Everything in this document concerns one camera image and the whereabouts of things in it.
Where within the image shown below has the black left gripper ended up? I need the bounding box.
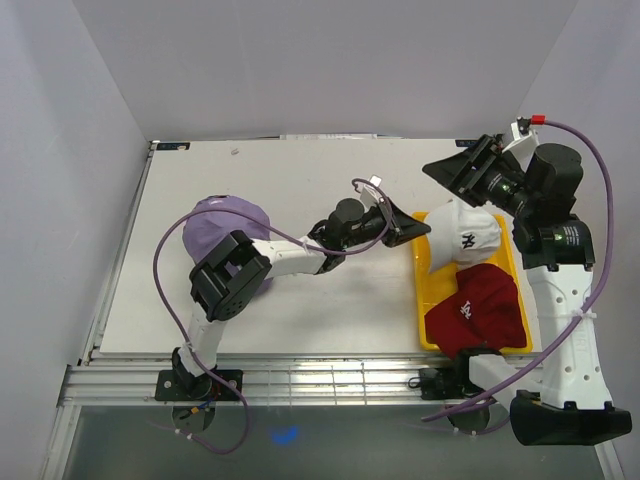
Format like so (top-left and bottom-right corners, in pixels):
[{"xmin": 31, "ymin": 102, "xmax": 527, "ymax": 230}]
[{"xmin": 341, "ymin": 196, "xmax": 430, "ymax": 249}]

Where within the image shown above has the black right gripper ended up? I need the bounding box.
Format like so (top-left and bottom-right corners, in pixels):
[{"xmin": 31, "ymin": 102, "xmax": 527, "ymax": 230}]
[{"xmin": 421, "ymin": 134, "xmax": 536, "ymax": 218}]

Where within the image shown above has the white baseball cap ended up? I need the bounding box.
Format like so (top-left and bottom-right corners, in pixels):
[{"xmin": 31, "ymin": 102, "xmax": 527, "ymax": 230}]
[{"xmin": 425, "ymin": 199, "xmax": 502, "ymax": 273}]

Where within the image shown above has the lavender LA baseball cap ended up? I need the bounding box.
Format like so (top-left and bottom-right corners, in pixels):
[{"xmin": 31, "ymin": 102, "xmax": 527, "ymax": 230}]
[{"xmin": 182, "ymin": 195, "xmax": 271, "ymax": 264}]

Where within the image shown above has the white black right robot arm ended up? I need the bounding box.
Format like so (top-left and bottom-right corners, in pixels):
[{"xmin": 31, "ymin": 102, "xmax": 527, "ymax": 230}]
[{"xmin": 422, "ymin": 135, "xmax": 632, "ymax": 446}]

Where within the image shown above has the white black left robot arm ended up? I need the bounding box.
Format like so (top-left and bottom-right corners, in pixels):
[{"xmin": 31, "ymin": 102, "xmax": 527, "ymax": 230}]
[{"xmin": 172, "ymin": 196, "xmax": 431, "ymax": 400}]

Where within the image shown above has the dark label sticker right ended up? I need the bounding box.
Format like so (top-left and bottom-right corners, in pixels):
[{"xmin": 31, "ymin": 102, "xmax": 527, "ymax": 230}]
[{"xmin": 455, "ymin": 139, "xmax": 478, "ymax": 149}]

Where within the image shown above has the dark label sticker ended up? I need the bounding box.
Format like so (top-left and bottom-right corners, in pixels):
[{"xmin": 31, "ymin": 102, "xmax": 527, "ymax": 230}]
[
  {"xmin": 455, "ymin": 139, "xmax": 478, "ymax": 149},
  {"xmin": 156, "ymin": 142, "xmax": 190, "ymax": 151}
]

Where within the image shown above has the yellow plastic tray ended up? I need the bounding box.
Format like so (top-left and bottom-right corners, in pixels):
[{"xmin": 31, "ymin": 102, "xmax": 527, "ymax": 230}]
[{"xmin": 410, "ymin": 214, "xmax": 533, "ymax": 355}]

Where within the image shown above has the red LA baseball cap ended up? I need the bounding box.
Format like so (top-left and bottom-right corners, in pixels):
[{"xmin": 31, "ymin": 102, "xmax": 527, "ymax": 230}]
[{"xmin": 424, "ymin": 263, "xmax": 527, "ymax": 359}]

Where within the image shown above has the dark label sticker left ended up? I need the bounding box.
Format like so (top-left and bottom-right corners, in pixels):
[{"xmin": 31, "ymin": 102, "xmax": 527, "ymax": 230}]
[{"xmin": 156, "ymin": 142, "xmax": 190, "ymax": 151}]

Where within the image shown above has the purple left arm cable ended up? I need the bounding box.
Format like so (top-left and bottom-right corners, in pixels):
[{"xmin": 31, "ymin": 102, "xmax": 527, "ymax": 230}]
[{"xmin": 152, "ymin": 177, "xmax": 394, "ymax": 455}]

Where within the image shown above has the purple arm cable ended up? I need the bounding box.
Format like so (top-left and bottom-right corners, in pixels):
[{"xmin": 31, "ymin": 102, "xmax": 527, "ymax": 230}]
[
  {"xmin": 152, "ymin": 177, "xmax": 394, "ymax": 455},
  {"xmin": 422, "ymin": 118, "xmax": 615, "ymax": 424}
]

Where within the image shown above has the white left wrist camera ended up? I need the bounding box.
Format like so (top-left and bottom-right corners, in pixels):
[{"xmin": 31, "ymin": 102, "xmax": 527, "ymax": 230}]
[{"xmin": 359, "ymin": 175, "xmax": 384, "ymax": 208}]

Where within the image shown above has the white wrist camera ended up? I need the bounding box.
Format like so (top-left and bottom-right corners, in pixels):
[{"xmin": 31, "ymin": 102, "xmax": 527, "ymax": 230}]
[
  {"xmin": 503, "ymin": 115, "xmax": 546, "ymax": 167},
  {"xmin": 359, "ymin": 175, "xmax": 384, "ymax": 208}
]

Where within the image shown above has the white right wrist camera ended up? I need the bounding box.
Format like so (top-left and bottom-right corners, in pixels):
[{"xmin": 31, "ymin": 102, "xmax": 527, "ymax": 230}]
[{"xmin": 503, "ymin": 115, "xmax": 546, "ymax": 167}]

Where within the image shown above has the paper strip at wall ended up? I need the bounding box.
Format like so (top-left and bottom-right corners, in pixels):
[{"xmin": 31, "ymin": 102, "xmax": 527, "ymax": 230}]
[{"xmin": 279, "ymin": 133, "xmax": 378, "ymax": 141}]

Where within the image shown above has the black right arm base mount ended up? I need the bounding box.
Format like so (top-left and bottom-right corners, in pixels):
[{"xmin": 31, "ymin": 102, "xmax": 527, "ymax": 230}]
[{"xmin": 407, "ymin": 368, "xmax": 483, "ymax": 400}]

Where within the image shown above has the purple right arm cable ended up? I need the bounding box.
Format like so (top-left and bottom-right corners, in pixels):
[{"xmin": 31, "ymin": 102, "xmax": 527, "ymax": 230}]
[{"xmin": 422, "ymin": 118, "xmax": 615, "ymax": 424}]

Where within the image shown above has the aluminium frame rail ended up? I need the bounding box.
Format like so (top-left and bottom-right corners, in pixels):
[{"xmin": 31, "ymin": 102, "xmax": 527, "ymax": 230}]
[{"xmin": 58, "ymin": 354, "xmax": 450, "ymax": 407}]

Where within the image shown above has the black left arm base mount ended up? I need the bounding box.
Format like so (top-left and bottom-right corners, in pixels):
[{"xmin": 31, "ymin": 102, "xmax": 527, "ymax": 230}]
[{"xmin": 154, "ymin": 369, "xmax": 239, "ymax": 402}]

